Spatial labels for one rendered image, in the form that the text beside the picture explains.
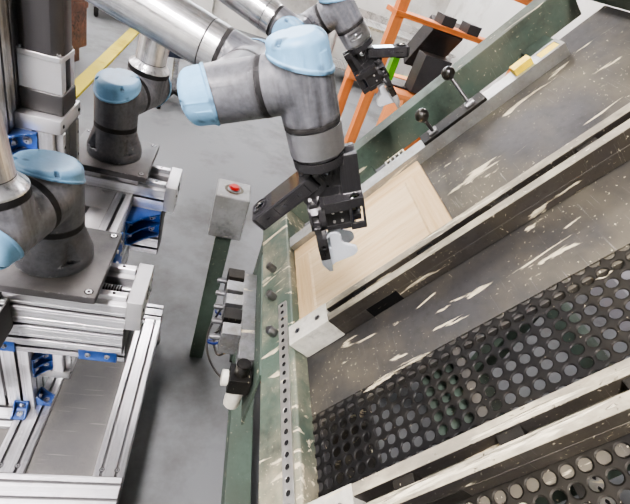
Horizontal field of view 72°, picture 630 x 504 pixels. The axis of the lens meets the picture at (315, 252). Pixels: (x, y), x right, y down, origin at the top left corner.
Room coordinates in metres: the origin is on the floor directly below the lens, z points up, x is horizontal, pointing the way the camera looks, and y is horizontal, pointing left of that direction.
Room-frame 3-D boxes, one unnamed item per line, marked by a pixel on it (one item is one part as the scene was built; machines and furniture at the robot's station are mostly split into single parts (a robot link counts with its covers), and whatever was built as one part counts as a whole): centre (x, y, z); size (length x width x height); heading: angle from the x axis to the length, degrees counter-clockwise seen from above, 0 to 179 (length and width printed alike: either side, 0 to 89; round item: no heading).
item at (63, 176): (0.63, 0.51, 1.20); 0.13 x 0.12 x 0.14; 5
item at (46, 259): (0.64, 0.52, 1.09); 0.15 x 0.15 x 0.10
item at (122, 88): (1.12, 0.67, 1.20); 0.13 x 0.12 x 0.14; 178
